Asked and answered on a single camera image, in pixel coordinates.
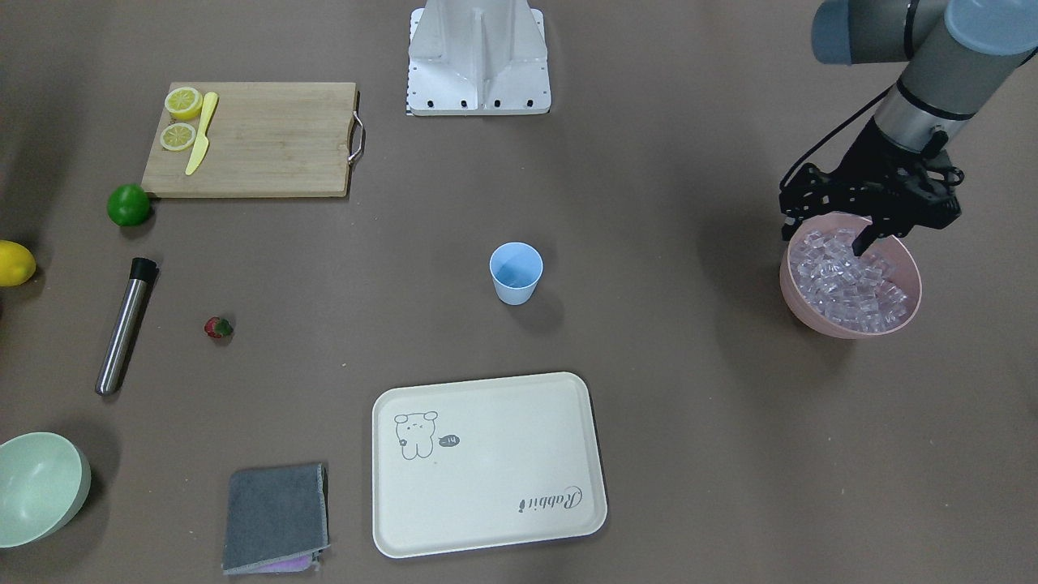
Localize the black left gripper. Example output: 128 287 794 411
779 121 964 256

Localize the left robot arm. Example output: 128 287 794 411
779 1 1037 256

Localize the pink bowl of ice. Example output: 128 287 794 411
779 213 922 339

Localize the light blue plastic cup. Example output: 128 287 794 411
488 243 544 306

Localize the cream rabbit tray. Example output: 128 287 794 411
371 371 608 559

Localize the purple cloth under grey cloth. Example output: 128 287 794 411
243 551 321 574

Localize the red strawberry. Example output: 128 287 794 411
204 316 234 340

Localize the grey folded cloth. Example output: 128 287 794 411
221 462 329 577

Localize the yellow plastic knife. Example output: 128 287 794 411
184 92 219 176

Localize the lemon half slice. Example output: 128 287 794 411
164 86 204 122
158 122 197 152

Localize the green lime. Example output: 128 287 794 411
106 182 152 228

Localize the steel muddler with black tip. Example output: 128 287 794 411
94 256 159 396

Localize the yellow lemon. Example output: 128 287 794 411
0 240 36 287

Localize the mint green bowl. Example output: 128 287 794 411
1 432 92 548

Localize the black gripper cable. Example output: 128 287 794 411
780 85 893 191

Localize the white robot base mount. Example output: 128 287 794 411
405 1 552 116

